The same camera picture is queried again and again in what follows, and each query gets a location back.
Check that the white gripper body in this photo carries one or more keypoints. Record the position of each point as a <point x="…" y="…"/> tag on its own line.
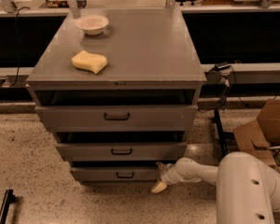
<point x="168" y="174"/>

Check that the grey bottom drawer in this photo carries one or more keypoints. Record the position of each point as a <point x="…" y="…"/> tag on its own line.
<point x="116" y="174"/>

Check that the grey drawer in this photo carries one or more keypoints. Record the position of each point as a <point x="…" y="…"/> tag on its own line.
<point x="116" y="118"/>
<point x="155" y="151"/>
<point x="116" y="174"/>

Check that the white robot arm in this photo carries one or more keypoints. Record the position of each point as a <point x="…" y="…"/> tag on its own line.
<point x="248" y="190"/>

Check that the grey middle drawer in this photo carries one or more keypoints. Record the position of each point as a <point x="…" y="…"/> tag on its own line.
<point x="155" y="151"/>

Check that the grey drawer cabinet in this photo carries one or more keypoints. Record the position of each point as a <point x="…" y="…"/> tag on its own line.
<point x="151" y="60"/>

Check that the grey top drawer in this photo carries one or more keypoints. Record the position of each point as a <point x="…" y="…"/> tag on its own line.
<point x="116" y="118"/>

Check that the cardboard box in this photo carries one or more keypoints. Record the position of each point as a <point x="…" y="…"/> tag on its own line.
<point x="257" y="136"/>

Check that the yellow sponge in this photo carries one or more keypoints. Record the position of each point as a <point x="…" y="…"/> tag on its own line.
<point x="89" y="61"/>

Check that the black bar bottom left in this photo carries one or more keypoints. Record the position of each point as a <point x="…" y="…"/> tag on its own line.
<point x="8" y="200"/>

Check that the white bowl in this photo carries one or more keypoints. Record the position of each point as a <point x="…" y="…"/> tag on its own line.
<point x="92" y="24"/>

